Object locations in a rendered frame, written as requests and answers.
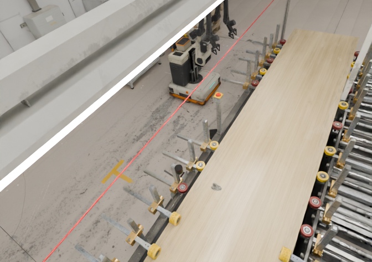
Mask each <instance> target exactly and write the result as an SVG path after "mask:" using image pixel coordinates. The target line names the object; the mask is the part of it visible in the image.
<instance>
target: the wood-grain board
mask: <svg viewBox="0 0 372 262"><path fill-rule="evenodd" d="M358 40H359V37H353V36H348V35H340V34H332V33H324V32H316V31H311V30H304V29H296V28H295V29H294V30H293V32H292V33H291V35H290V36H289V38H288V39H287V41H286V42H285V44H284V46H283V47H282V49H281V50H280V52H279V53H278V55H277V57H276V58H275V59H274V61H273V62H272V64H271V66H270V67H269V69H268V70H267V72H266V74H265V75H264V76H263V78H262V79H261V81H260V82H259V84H258V86H257V87H256V89H255V90H254V92H253V93H252V95H251V96H250V98H249V99H248V101H247V103H246V104H245V106H244V107H243V109H242V110H241V112H240V113H239V115H238V117H237V118H236V120H235V121H234V123H233V124H232V126H231V127H230V129H229V130H228V132H227V133H226V135H225V137H224V138H223V140H222V141H221V143H220V145H219V146H218V147H217V149H216V150H215V152H214V153H213V155H212V157H211V158H210V160H209V161H208V163H207V164H206V166H205V167H204V169H203V170H202V172H201V174H200V175H199V177H198V178H197V180H196V181H195V183H194V184H193V186H192V188H191V189H190V191H189V192H188V194H187V195H186V197H185V198H184V200H183V201H182V203H181V204H180V206H179V208H178V209H177V211H176V212H177V213H178V214H180V215H181V219H180V222H179V223H178V225H174V224H172V223H170V222H169V223H168V224H167V226H166V228H165V229H164V231H163V232H162V234H161V235H160V237H159V238H158V240H157V241H156V243H155V244H156V245H158V246H159V247H161V252H160V254H159V256H158V257H157V258H156V259H152V258H151V257H150V256H148V255H147V257H146V258H145V260H144V262H284V261H282V260H280V259H279V258H278V257H279V255H280V251H281V249H282V247H283V246H284V247H286V248H288V249H290V250H292V253H291V254H293V250H294V248H295V244H296V241H297V238H298V234H299V231H300V228H301V225H302V221H303V218H304V215H305V212H306V209H307V205H308V202H309V198H310V196H311V193H312V189H313V186H314V182H315V180H316V176H317V173H318V170H319V166H320V163H321V160H322V157H323V154H324V150H325V147H326V144H327V141H328V137H329V134H330V131H331V128H332V124H333V121H334V118H335V115H336V112H337V108H338V105H339V102H340V98H341V94H342V92H343V89H344V85H345V82H346V79H347V76H348V73H349V69H350V66H351V63H352V60H353V56H354V53H355V50H356V47H357V44H358ZM213 183H217V184H218V185H220V186H221V188H222V189H221V190H220V191H214V190H212V189H211V186H213Z"/></svg>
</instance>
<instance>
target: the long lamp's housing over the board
mask: <svg viewBox="0 0 372 262"><path fill-rule="evenodd" d="M216 1H218V0H170V1H169V2H167V3H166V4H164V5H163V6H161V7H160V8H158V9H157V10H155V11H154V12H153V13H151V14H150V15H148V16H147V17H145V18H143V19H142V20H141V21H139V22H138V23H136V24H135V25H133V26H132V27H130V28H129V29H127V30H126V31H124V32H123V33H121V34H120V35H118V36H117V37H115V38H114V39H113V40H111V41H110V42H108V43H107V44H105V45H104V46H102V47H101V48H99V49H98V50H96V51H95V52H93V53H92V54H90V55H89V56H87V57H86V58H85V59H83V60H82V61H80V62H78V63H77V64H75V65H74V66H73V67H71V68H70V69H68V70H67V71H65V72H64V73H62V74H61V75H59V76H58V77H56V78H55V79H53V80H52V81H51V82H49V83H47V84H46V85H44V86H43V87H42V88H40V89H39V90H37V91H36V92H34V93H32V94H31V95H30V96H28V97H27V98H26V100H27V101H28V102H29V103H30V105H31V107H28V106H27V105H25V104H22V103H21V102H19V103H18V104H16V105H15V106H13V107H12V108H11V109H9V110H8V111H6V112H5V113H3V114H2V115H0V181H1V180H2V179H4V178H5V177H6V176H8V175H9V174H10V173H11V172H12V171H14V170H15V169H16V168H17V167H18V166H19V165H21V164H22V163H23V162H24V161H25V160H27V159H28V158H29V157H30V156H31V155H32V154H34V153H35V152H36V151H37V150H39V149H40V148H41V147H42V146H44V145H45V144H46V143H47V142H48V141H50V140H51V139H52V138H53V137H54V136H55V135H57V134H58V133H59V132H60V131H61V130H63V129H64V128H65V127H67V125H68V124H70V123H71V122H72V121H74V120H75V119H76V118H77V117H78V116H80V115H81V114H82V113H83V112H84V111H85V110H87V109H88V108H89V107H90V106H91V105H93V104H94V103H95V102H96V101H97V100H99V99H100V98H101V97H103V96H104V95H105V94H106V93H107V92H108V91H110V90H111V89H112V88H113V87H114V86H116V85H117V84H118V83H119V82H120V81H121V80H123V79H124V78H125V77H126V76H127V75H129V74H130V73H131V72H133V71H134V70H135V69H136V68H137V67H138V66H140V65H141V64H142V63H143V62H144V61H146V60H147V59H148V58H149V57H150V56H152V55H153V54H154V53H155V52H156V51H158V50H159V49H160V48H161V47H162V46H164V45H165V44H166V43H167V42H169V41H170V40H171V39H172V38H173V37H175V36H176V35H177V34H178V33H179V32H180V31H182V30H183V29H184V28H185V27H186V26H188V25H189V24H190V23H191V22H192V21H193V20H195V19H196V18H197V17H199V16H200V15H201V14H202V13H203V12H205V11H206V10H207V9H208V8H209V7H211V6H212V5H213V4H214V3H215V2H216Z"/></svg>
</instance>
